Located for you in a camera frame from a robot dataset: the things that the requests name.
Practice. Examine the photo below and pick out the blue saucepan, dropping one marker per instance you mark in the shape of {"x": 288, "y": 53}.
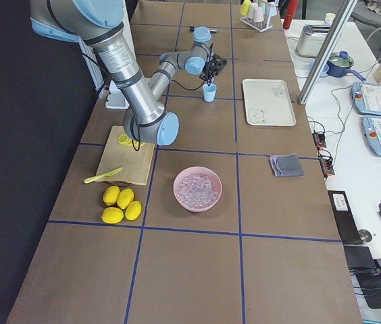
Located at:
{"x": 340, "y": 64}

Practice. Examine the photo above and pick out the yellow plastic knife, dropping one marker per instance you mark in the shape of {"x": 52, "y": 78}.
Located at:
{"x": 103, "y": 175}

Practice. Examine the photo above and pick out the pink cup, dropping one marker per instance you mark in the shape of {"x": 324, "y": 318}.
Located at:
{"x": 258, "y": 15}

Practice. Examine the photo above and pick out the white cup rack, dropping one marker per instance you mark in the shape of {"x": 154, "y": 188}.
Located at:
{"x": 261, "y": 26}

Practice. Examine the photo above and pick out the white toaster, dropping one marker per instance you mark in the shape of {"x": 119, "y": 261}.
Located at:
{"x": 311, "y": 40}

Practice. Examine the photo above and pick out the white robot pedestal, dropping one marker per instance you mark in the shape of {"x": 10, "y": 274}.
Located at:
{"x": 115, "y": 98}

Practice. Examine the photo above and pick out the yellow cup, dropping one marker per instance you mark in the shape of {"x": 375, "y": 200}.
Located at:
{"x": 245, "y": 7}

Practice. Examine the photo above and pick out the light blue plastic cup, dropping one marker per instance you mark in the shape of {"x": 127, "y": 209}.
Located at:
{"x": 209, "y": 91}

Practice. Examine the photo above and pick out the red bottle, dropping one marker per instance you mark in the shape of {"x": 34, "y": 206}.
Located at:
{"x": 290, "y": 13}

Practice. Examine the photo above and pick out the teach pendant far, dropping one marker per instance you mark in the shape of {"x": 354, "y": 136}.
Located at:
{"x": 367, "y": 98}

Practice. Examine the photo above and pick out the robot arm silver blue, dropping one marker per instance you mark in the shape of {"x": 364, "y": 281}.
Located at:
{"x": 100, "y": 25}

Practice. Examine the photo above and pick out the lemon slices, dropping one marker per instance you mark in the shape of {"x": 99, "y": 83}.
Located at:
{"x": 123, "y": 139}

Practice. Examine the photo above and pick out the aluminium frame post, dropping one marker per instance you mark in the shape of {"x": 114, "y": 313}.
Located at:
{"x": 341, "y": 18}

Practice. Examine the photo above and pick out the cream bear tray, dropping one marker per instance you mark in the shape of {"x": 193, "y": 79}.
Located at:
{"x": 267, "y": 103}

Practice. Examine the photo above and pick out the grey folded cloth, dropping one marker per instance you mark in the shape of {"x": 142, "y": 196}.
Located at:
{"x": 286, "y": 166}

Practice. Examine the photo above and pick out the steel muddler black tip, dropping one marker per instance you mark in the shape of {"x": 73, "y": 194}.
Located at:
{"x": 211, "y": 30}

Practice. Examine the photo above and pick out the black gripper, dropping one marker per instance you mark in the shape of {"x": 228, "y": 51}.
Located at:
{"x": 209, "y": 69}

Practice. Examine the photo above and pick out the pink bowl of ice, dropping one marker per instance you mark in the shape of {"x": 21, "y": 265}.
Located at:
{"x": 197, "y": 188}

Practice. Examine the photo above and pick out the yellow lemon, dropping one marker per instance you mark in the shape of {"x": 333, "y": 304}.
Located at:
{"x": 112, "y": 215}
{"x": 133, "y": 210}
{"x": 110, "y": 195}
{"x": 124, "y": 198}

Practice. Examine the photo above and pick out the wooden cutting board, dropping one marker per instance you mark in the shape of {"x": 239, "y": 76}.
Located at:
{"x": 135, "y": 165}

